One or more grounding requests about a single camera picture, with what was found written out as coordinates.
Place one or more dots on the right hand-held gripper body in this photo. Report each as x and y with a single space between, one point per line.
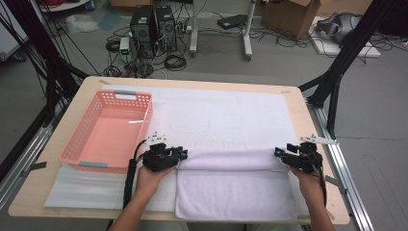
303 159

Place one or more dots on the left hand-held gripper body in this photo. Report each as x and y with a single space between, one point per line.
158 160

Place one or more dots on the pink plastic basket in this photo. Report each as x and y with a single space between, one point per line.
109 141

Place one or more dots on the lilac printed towel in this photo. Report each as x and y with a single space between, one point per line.
237 192

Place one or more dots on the person's left hand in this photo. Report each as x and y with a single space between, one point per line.
152 181

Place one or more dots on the person's right hand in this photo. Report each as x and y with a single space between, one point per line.
308 183

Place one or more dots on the white grid mat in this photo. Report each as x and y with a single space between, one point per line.
224 112

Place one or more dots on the white foam board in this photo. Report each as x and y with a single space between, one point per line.
327 48

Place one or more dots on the small white device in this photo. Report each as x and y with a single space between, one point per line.
124 45

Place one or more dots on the white rolling stand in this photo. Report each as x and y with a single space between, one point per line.
247 35

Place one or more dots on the black computer tower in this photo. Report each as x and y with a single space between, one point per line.
142 29
166 27

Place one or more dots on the grey and black device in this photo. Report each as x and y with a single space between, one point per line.
336 27

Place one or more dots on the open cardboard box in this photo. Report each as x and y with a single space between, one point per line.
288 17

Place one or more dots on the flat black box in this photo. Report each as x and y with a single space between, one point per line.
231 21

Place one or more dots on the clear plastic bag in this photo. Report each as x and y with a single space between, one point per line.
81 23

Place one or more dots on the white round table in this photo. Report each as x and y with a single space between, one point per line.
69 5

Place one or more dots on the white cabinet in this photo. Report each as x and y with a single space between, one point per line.
9 41

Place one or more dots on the grey metal bracket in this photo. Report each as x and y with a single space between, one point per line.
35 166
336 183

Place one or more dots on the aluminium rail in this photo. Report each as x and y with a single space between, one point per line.
359 215
19 166

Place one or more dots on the black metal frame strut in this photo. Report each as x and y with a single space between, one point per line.
352 41
38 41

